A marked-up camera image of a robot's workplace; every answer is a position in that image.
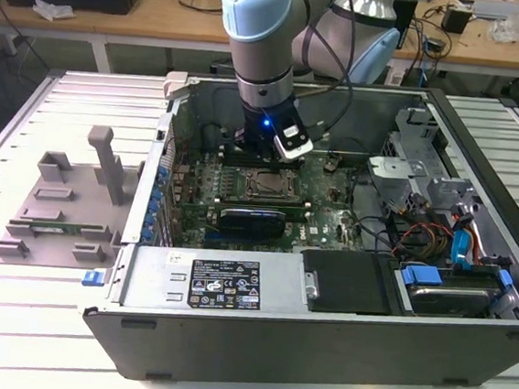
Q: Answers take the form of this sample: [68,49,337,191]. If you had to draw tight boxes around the metal socket cover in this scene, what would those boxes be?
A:
[243,167,300,203]

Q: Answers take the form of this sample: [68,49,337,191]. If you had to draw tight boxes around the silver CPU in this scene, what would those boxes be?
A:
[254,171,291,197]

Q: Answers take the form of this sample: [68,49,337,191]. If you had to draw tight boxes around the CPU socket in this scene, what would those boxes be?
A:
[242,165,302,205]

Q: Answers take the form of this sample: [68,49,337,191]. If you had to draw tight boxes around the black RAM slot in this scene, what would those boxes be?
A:
[214,197,312,222]
[216,189,304,210]

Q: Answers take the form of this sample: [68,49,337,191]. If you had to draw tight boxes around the black graphics card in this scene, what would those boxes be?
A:
[216,204,289,242]

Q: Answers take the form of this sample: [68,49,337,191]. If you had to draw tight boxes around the grey case corner piece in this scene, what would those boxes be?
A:
[162,69,190,101]

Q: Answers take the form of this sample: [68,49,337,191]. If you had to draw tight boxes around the green motherboard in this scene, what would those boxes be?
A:
[157,137,374,265]

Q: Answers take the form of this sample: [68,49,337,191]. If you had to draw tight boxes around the silver drive cage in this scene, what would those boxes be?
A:
[362,154,429,211]

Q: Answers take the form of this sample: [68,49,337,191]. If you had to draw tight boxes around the wooden desk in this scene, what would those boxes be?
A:
[0,0,519,85]

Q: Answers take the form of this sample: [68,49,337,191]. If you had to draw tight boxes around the black drive bay cover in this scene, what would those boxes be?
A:
[296,246,405,322]

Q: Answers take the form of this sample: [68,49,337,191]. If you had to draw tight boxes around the grey parts rack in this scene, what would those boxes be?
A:
[0,117,150,278]

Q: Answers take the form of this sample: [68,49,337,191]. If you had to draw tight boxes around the silver power supply with label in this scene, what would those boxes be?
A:
[117,236,314,324]

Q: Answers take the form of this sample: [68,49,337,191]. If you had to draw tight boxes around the tall black box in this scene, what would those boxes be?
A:
[389,0,420,52]

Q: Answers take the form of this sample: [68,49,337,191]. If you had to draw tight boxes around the open black PC case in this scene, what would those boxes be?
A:
[70,54,519,389]

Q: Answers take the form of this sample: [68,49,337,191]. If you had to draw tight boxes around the green RAM stick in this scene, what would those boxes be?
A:
[29,219,86,237]

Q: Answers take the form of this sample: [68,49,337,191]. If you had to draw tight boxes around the blue case latch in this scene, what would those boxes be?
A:
[81,268,106,289]

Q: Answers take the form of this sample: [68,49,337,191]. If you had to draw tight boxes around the small black adapter box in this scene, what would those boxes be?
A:
[440,4,471,35]

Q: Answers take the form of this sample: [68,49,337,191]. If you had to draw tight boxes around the crumpled white paper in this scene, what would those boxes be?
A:
[30,0,77,24]

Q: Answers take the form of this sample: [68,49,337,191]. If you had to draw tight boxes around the hard disk in blue carrier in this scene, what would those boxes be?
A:
[397,258,518,326]

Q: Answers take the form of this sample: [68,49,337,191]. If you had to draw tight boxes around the grey flat tray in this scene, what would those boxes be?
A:
[453,0,519,23]

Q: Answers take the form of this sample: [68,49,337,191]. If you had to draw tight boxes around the clear plastic bag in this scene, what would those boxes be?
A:
[488,9,519,46]

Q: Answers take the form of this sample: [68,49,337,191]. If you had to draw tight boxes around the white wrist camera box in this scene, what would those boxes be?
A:
[270,120,317,165]

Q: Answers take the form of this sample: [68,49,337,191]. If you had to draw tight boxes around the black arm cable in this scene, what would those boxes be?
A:
[292,0,366,143]

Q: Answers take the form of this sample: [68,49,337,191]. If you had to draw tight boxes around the blue expansion bracket clips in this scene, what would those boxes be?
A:
[142,163,171,246]

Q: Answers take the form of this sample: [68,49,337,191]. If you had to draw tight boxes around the red and yellow wire bundle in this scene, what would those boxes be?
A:
[391,216,456,265]

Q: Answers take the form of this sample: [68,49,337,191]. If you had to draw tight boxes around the blue flat wire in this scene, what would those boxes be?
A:
[448,224,481,272]

